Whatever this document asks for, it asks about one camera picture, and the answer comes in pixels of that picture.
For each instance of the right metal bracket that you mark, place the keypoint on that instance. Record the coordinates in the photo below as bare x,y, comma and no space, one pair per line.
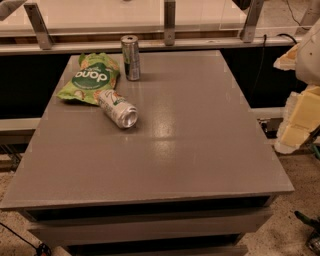
248,32

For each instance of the grey drawer cabinet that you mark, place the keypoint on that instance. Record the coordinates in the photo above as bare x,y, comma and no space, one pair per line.
193,175

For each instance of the white 7up soda can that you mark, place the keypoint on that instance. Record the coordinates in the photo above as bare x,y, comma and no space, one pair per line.
118,109

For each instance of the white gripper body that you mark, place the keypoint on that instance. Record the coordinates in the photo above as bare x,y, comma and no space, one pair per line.
310,60

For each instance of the tall slim silver can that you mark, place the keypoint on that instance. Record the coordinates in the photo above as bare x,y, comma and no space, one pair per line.
130,51

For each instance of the metal rail shelf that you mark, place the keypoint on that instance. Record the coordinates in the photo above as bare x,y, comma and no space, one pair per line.
146,42

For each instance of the left metal bracket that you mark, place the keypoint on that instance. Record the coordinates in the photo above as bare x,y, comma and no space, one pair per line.
37,22

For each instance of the green snack chip bag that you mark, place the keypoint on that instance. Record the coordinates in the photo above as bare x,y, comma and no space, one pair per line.
97,72

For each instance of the green tool on floor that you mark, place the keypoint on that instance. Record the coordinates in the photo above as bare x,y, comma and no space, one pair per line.
313,241

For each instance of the middle metal bracket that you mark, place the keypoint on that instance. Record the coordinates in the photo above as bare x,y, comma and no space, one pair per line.
169,22

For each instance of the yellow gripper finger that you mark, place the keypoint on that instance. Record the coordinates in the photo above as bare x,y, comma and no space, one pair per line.
288,60
301,117

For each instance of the metal bracket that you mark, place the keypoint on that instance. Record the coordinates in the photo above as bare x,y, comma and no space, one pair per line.
248,32
169,22
37,22

